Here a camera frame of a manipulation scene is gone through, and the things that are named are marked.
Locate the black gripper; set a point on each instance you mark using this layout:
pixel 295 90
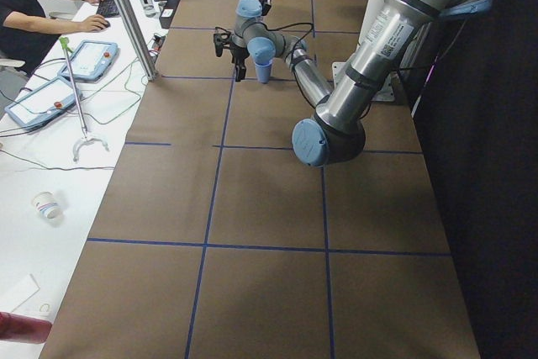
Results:
pixel 238 53

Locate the light blue ribbed cup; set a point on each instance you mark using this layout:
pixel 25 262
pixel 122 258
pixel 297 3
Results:
pixel 263 72

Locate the person right forearm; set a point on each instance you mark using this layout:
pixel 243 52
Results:
pixel 17 20

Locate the white paper cup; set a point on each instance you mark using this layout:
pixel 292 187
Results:
pixel 48 208

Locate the person right hand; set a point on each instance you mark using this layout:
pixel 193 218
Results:
pixel 93 23

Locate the black keyboard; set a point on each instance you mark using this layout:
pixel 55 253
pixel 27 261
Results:
pixel 108 9

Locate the upper teach pendant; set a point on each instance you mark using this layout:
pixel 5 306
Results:
pixel 91 58

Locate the teach pendant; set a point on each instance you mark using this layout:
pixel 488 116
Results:
pixel 44 104
pixel 91 58

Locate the reacher grabber tool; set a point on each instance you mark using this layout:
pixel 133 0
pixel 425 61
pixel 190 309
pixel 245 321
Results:
pixel 88 137

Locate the lower teach pendant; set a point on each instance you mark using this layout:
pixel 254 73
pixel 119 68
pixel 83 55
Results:
pixel 44 104

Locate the person in black shirt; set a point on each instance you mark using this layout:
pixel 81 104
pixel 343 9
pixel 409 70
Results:
pixel 29 47

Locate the white paper sheet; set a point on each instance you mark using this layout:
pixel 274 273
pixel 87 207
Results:
pixel 19 293

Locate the red bottle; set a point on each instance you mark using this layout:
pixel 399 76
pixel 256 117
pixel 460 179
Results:
pixel 18 328

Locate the white pedestal column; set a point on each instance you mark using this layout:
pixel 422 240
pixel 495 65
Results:
pixel 385 94

